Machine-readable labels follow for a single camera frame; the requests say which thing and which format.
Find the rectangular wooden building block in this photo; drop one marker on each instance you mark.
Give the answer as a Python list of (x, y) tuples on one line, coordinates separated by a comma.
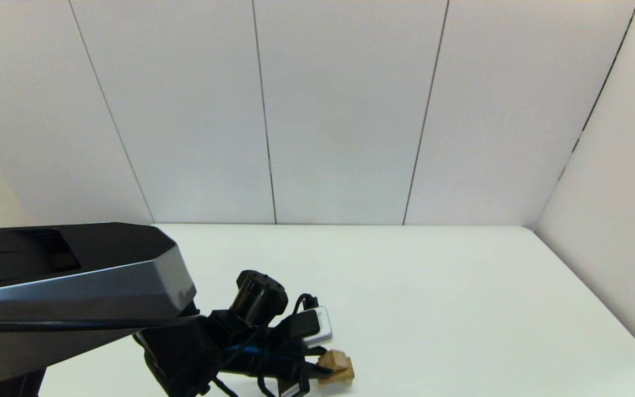
[(342, 376)]

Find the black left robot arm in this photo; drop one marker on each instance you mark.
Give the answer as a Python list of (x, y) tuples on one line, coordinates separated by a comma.
[(75, 286)]

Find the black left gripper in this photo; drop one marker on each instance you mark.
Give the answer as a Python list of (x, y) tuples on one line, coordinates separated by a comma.
[(273, 358)]

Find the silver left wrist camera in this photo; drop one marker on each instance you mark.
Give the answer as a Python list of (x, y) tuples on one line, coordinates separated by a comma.
[(320, 326)]

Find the triangular wooden building block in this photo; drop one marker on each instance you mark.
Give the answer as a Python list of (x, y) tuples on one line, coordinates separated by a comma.
[(335, 360)]

